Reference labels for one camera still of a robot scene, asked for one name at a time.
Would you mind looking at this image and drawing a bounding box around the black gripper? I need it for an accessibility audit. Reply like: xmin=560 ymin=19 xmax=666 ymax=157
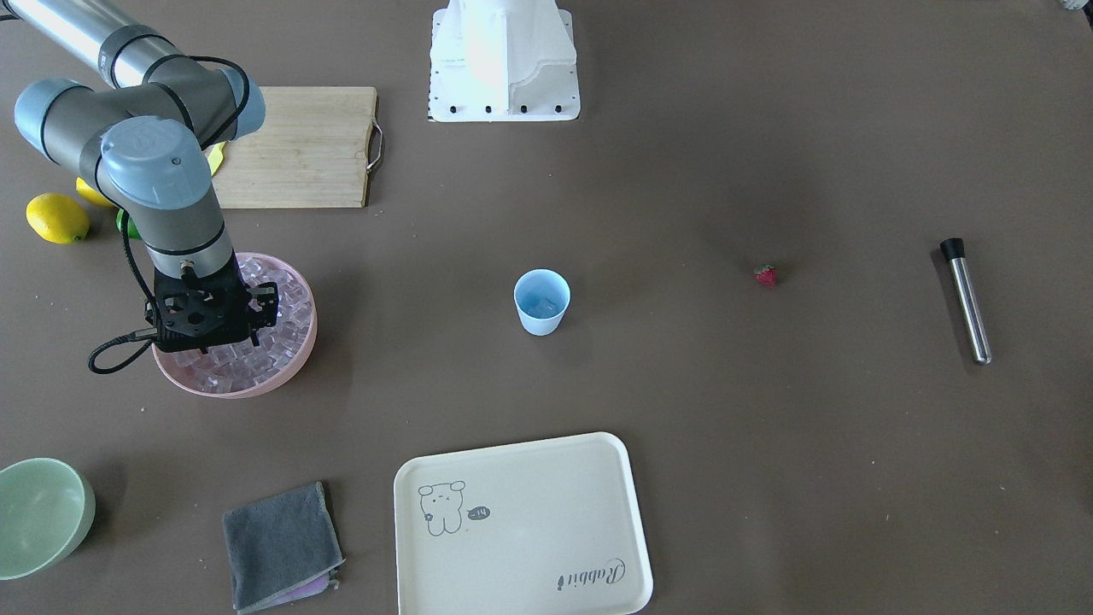
xmin=154 ymin=260 xmax=254 ymax=353

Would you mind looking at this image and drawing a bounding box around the clear ice cube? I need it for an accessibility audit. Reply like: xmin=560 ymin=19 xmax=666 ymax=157
xmin=522 ymin=295 xmax=561 ymax=319

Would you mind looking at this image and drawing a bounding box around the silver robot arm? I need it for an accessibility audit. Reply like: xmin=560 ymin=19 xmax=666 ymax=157
xmin=4 ymin=1 xmax=278 ymax=353

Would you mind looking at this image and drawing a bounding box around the clear ice cubes pile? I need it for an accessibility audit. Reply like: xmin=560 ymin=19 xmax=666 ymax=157
xmin=175 ymin=256 xmax=310 ymax=395

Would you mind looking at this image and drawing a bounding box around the blue plastic cup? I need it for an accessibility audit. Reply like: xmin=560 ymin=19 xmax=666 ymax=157
xmin=514 ymin=268 xmax=571 ymax=338

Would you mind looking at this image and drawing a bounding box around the pink bowl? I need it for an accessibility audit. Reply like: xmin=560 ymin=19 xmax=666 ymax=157
xmin=151 ymin=251 xmax=318 ymax=399

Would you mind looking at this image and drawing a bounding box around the green lime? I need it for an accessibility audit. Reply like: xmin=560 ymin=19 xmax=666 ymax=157
xmin=114 ymin=208 xmax=142 ymax=241

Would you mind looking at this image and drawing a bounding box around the yellow plastic knife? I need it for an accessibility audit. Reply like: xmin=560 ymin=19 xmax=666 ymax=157
xmin=204 ymin=143 xmax=227 ymax=176

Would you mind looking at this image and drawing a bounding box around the whole yellow lemon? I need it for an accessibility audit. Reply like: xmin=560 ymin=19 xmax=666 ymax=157
xmin=75 ymin=178 xmax=116 ymax=208
xmin=25 ymin=192 xmax=91 ymax=244

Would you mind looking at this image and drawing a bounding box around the wooden cutting board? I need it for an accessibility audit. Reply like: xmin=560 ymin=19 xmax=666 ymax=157
xmin=213 ymin=86 xmax=383 ymax=210

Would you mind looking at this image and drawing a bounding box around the green bowl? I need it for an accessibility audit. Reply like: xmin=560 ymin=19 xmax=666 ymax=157
xmin=1 ymin=458 xmax=96 ymax=581

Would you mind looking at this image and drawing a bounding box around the grey folded cloth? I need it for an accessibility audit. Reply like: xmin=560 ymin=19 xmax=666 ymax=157
xmin=222 ymin=480 xmax=345 ymax=614

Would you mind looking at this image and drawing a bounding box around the cream rabbit tray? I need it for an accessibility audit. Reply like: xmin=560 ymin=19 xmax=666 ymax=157
xmin=393 ymin=431 xmax=653 ymax=614

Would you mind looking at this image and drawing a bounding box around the red strawberry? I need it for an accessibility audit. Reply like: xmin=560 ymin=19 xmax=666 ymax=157
xmin=753 ymin=264 xmax=778 ymax=288

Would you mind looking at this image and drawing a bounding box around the steel muddler black tip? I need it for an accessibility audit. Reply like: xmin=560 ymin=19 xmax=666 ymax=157
xmin=939 ymin=237 xmax=994 ymax=366

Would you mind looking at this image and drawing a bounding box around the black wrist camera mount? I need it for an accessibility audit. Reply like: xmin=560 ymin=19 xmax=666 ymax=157
xmin=145 ymin=277 xmax=278 ymax=353

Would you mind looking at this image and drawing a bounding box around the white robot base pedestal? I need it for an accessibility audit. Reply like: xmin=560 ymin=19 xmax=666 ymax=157
xmin=427 ymin=1 xmax=581 ymax=122

